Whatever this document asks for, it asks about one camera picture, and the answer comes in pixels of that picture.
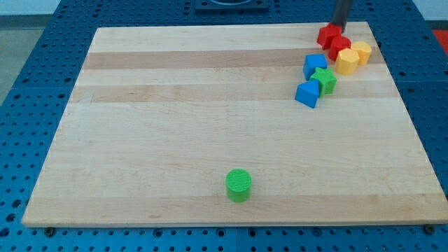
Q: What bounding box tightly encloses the yellow hexagon block front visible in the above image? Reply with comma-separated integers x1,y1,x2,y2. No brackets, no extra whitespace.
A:
335,48,360,75

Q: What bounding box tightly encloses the blue cube block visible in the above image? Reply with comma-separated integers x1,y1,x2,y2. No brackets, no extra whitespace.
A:
302,54,328,81

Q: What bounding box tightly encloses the yellow hexagon block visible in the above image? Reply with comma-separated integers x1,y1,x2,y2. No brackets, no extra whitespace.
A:
351,41,372,65
335,48,360,75

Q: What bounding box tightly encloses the green star block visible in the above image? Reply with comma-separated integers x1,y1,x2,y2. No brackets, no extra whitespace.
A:
310,67,337,97

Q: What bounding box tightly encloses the blue triangle block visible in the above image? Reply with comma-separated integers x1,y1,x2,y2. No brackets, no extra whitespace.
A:
295,80,320,109

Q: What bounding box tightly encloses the red cylinder block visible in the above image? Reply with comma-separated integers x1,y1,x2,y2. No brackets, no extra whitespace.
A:
328,35,351,61

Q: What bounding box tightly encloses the green cylinder block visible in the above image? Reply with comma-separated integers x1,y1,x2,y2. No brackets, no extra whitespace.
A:
225,169,252,202

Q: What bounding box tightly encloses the yellow hexagon block rear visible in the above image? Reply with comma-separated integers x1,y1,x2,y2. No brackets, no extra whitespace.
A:
351,41,372,65

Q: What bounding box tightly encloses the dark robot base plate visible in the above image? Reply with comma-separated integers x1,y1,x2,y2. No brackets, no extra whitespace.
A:
193,0,270,12

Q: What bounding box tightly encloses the wooden board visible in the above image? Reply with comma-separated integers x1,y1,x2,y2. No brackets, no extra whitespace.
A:
22,23,447,228

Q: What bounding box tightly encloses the red star block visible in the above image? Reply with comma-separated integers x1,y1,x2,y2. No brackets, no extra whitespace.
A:
316,23,342,50

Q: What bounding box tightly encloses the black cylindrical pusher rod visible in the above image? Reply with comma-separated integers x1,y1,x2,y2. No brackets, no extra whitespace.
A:
330,0,354,33

